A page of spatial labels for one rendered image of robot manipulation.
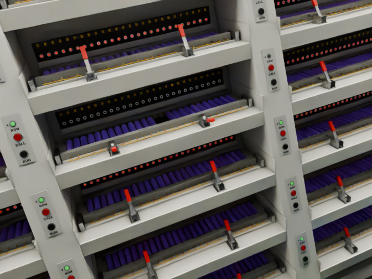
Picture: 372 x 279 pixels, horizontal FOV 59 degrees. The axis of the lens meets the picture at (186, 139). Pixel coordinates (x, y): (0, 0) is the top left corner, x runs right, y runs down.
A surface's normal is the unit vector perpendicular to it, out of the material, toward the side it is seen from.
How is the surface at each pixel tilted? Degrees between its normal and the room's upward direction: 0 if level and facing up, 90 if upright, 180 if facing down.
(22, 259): 15
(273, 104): 90
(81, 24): 90
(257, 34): 90
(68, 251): 90
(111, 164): 106
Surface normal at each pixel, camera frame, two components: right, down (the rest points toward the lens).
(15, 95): 0.29, 0.15
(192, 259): -0.15, -0.87
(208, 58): 0.34, 0.40
